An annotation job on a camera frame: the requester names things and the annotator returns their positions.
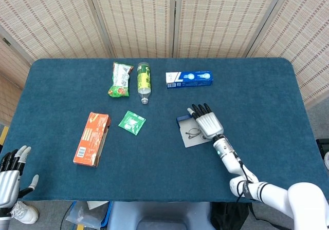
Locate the navy blue glasses case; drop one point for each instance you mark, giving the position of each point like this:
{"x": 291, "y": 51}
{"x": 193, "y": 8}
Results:
{"x": 191, "y": 142}

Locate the blue tablecloth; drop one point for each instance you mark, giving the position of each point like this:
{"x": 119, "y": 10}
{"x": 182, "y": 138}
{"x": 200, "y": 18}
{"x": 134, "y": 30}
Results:
{"x": 167, "y": 168}

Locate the blue toothpaste box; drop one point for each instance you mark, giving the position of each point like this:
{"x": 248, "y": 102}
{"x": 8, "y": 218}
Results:
{"x": 190, "y": 82}

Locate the green foil sachet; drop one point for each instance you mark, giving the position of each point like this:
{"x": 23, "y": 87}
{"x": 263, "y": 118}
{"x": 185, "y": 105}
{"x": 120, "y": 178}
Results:
{"x": 131, "y": 122}

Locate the black thin-rimmed eyeglasses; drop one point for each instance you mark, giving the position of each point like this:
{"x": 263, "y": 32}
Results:
{"x": 194, "y": 132}

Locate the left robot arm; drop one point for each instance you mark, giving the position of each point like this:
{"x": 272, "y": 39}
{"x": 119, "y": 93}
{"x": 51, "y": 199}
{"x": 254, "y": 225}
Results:
{"x": 3, "y": 218}

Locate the black box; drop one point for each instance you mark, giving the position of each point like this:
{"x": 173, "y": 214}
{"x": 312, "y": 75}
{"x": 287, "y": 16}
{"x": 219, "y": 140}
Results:
{"x": 321, "y": 148}

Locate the black bag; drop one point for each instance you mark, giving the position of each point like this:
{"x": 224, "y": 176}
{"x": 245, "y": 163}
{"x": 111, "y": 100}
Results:
{"x": 228, "y": 217}

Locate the woven bamboo folding screen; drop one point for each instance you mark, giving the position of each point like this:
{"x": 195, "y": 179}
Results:
{"x": 141, "y": 22}

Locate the green and white snack bag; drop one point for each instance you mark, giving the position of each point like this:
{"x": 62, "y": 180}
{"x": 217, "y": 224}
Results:
{"x": 119, "y": 81}

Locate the white sneaker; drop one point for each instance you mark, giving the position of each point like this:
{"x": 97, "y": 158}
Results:
{"x": 24, "y": 213}

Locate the orange cardboard snack box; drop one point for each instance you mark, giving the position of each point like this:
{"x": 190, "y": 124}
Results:
{"x": 90, "y": 140}

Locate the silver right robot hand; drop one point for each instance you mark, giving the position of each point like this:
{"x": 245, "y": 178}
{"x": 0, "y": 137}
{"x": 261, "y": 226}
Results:
{"x": 208, "y": 124}

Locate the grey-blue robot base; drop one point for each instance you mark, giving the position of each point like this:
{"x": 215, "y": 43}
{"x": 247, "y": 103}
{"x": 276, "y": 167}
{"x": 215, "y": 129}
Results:
{"x": 159, "y": 214}

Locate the clear bottle with yellow-green label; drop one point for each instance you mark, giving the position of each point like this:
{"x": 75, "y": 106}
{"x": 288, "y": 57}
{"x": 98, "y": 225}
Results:
{"x": 144, "y": 78}

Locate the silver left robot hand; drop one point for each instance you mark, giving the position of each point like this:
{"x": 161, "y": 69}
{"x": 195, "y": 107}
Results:
{"x": 9, "y": 183}

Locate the blue plastic bin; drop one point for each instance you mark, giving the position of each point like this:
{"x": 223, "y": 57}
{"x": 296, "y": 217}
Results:
{"x": 87, "y": 217}

